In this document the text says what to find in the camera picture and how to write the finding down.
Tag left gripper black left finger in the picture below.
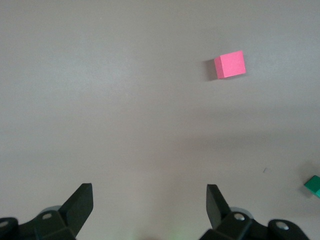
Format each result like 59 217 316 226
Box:
0 183 94 240

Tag pink foam cube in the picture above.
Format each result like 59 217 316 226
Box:
213 50 247 81

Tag green foam cube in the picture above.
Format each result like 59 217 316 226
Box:
303 175 320 200

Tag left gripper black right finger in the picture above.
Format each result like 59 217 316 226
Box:
199 184 311 240

